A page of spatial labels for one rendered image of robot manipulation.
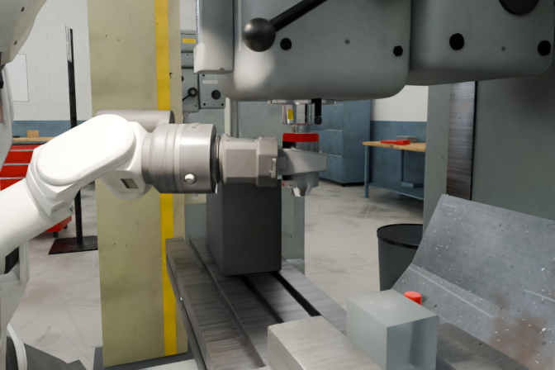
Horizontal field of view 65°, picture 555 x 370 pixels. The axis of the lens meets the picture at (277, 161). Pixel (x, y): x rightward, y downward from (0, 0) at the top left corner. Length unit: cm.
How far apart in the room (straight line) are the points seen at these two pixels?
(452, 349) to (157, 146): 37
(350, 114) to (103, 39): 604
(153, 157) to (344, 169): 738
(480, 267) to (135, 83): 181
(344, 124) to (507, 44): 724
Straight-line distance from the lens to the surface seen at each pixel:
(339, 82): 46
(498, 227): 79
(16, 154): 511
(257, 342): 65
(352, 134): 786
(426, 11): 52
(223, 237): 85
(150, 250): 233
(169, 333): 250
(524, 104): 77
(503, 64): 57
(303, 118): 53
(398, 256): 242
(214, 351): 63
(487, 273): 77
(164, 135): 53
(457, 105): 86
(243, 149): 51
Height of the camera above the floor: 129
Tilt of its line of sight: 6 degrees down
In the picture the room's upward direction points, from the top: straight up
